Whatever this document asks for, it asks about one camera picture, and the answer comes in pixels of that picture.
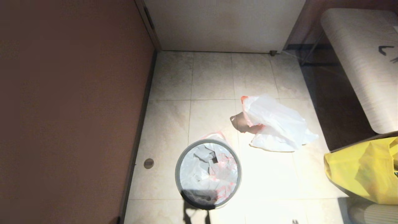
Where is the white red-printed plastic bag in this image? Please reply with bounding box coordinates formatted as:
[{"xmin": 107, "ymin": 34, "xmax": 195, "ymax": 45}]
[{"xmin": 180, "ymin": 131, "xmax": 240, "ymax": 205}]

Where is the grey bin rim ring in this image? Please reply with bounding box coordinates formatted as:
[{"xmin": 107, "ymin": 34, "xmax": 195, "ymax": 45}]
[{"xmin": 175, "ymin": 139, "xmax": 242, "ymax": 210}]

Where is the white red-printed trash bag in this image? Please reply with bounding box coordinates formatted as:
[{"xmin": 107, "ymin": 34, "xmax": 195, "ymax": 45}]
[{"xmin": 241, "ymin": 95, "xmax": 319, "ymax": 152}]

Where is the yellow plastic bag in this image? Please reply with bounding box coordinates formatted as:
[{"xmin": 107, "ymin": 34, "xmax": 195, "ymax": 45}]
[{"xmin": 324, "ymin": 137, "xmax": 398, "ymax": 205}]

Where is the beige striped cushion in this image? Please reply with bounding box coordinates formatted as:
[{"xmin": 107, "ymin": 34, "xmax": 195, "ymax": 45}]
[{"xmin": 348, "ymin": 204, "xmax": 398, "ymax": 224}]

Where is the dark metal bench frame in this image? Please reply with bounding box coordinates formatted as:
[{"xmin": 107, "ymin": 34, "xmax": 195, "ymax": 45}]
[{"xmin": 284, "ymin": 30, "xmax": 341, "ymax": 66}]

